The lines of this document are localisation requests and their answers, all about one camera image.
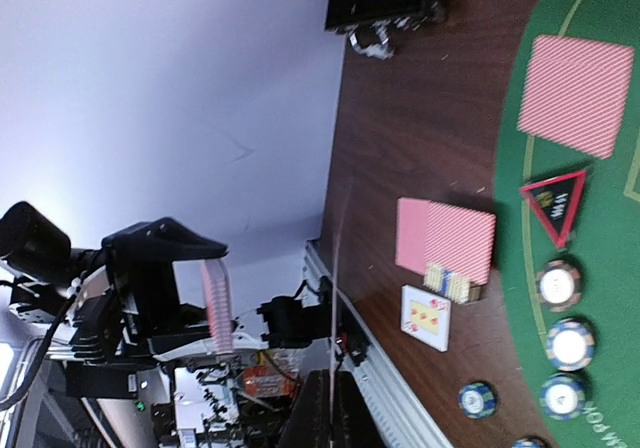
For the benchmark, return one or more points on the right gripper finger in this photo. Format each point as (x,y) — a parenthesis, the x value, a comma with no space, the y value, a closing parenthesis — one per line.
(309,424)

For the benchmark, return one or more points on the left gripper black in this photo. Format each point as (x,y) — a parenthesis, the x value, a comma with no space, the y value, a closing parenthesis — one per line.
(141,315)

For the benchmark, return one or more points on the face-up ten of hearts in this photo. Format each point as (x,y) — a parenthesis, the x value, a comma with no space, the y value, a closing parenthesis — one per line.
(426,317)

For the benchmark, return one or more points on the blue green chip stack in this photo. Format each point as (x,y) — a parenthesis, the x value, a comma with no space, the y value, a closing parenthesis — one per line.
(477,400)

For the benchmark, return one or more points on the blue tan chip stack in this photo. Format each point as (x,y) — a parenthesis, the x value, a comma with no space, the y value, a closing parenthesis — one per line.
(529,442)

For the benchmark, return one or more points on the face-down burn card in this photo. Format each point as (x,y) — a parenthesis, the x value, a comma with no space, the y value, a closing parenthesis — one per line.
(455,238)

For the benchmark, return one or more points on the brown chip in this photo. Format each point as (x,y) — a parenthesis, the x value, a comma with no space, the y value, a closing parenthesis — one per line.
(559,285)

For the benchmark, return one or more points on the triangular black red dealer button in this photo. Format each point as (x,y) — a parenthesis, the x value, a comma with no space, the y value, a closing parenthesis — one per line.
(555,203)

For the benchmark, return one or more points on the red checkered playing card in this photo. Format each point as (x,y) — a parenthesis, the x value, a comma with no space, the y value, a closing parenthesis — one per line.
(575,93)

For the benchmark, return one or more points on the red-backed card deck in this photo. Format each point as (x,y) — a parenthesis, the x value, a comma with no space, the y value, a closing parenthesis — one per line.
(217,296)

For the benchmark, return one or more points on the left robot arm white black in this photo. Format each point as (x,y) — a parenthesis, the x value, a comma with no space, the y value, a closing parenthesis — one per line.
(55,279)

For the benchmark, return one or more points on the blue yellow card box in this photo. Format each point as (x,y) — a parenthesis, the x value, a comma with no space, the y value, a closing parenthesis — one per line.
(453,286)

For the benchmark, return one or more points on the round green poker mat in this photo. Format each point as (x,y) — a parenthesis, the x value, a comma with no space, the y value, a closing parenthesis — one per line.
(604,241)

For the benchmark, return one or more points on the aluminium front rail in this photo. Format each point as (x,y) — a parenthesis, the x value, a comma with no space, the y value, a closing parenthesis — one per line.
(400,418)

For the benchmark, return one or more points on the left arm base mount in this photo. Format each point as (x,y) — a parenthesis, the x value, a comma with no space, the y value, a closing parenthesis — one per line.
(294,322)

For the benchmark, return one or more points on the silver case handle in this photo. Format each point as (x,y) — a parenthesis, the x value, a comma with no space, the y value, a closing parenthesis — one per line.
(382,49)

